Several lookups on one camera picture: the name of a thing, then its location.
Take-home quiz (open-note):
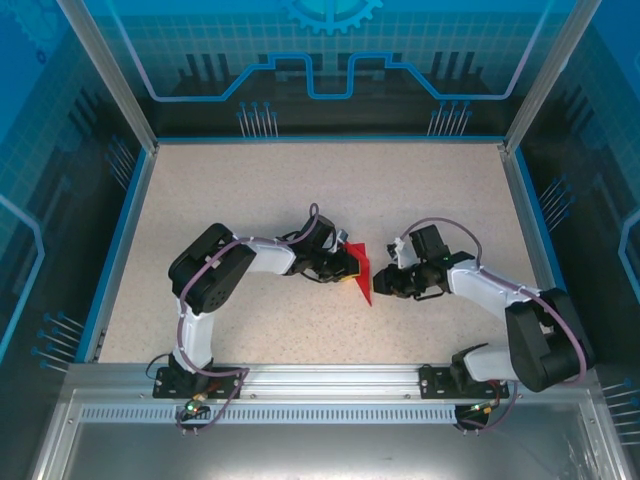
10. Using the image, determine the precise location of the steel sheet panel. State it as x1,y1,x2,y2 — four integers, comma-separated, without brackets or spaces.
29,389,634,480

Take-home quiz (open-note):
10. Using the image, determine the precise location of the slotted silver cable duct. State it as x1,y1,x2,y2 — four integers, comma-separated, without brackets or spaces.
79,405,466,426

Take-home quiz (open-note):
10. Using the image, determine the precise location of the aluminium mounting rail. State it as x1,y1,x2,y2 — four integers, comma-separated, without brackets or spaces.
67,363,596,401

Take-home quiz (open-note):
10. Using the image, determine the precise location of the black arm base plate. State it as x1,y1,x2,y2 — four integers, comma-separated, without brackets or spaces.
152,366,246,401
418,363,516,400

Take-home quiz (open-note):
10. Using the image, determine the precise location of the aluminium frame post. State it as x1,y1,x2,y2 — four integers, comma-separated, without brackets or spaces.
501,0,604,154
55,0,160,154

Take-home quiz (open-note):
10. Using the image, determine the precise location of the blue and silver side rail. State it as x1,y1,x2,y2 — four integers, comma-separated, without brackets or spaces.
499,142,576,321
74,148,157,364

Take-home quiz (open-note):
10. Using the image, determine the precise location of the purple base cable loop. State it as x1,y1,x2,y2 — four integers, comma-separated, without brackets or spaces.
174,368,249,435
455,379,519,432

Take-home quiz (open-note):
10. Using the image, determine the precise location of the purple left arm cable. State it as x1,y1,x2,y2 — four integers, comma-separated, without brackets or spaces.
177,202,321,376

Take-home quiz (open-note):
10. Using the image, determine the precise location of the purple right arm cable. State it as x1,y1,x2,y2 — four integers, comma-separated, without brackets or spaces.
403,215,590,386

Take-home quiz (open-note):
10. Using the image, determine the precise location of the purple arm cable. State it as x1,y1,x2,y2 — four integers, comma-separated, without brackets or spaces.
403,215,590,386
177,202,321,376

